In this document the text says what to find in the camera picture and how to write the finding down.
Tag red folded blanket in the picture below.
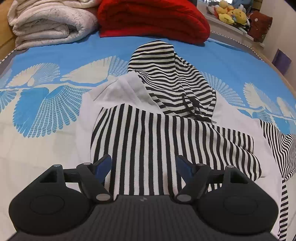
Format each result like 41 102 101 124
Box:
97 1 211 45

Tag black white striped hoodie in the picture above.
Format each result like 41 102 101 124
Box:
76 40 295 240

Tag blue white patterned bedspread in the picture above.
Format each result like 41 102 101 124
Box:
1 33 295 240

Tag purple box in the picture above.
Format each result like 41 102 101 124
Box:
272 49 292 75

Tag yellow plush toys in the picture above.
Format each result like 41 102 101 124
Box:
208 1 250 29

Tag cream folded quilt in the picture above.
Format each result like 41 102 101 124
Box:
8 0 101 50

